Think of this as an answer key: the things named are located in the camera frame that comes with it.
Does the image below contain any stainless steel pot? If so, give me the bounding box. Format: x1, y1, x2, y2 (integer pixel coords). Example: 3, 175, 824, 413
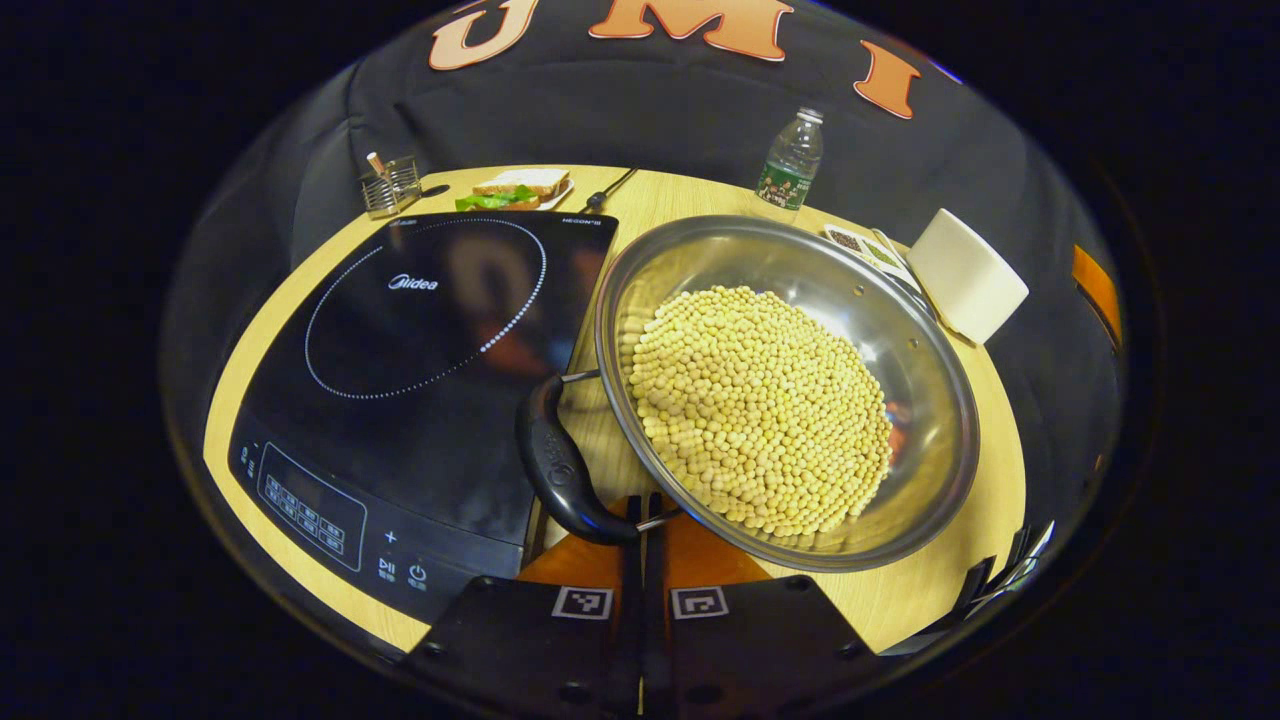
515, 215, 981, 573

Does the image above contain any black induction cooktop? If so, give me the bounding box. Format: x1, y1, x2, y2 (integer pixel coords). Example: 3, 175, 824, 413
228, 210, 619, 626

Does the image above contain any large pile of yellow soybeans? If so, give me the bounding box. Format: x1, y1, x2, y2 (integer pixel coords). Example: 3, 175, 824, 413
622, 285, 894, 541

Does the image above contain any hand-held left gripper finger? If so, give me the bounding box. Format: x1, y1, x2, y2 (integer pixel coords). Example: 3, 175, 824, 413
645, 492, 881, 720
400, 495, 643, 720

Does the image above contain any clear plastic water bottle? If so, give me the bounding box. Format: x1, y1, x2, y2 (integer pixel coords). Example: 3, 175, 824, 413
755, 107, 826, 213

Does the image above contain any white divided tray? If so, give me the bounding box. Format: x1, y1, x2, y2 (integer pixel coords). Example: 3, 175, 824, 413
823, 225, 921, 293

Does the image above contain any black power cable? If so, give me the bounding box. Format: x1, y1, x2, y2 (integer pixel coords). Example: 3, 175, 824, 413
580, 168, 639, 214

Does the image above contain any sandwich with lettuce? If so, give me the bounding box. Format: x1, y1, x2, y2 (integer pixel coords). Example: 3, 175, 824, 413
455, 168, 573, 213

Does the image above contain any wire mesh utensil holder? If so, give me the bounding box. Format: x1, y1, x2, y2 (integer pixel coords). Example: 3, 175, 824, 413
360, 152, 423, 221

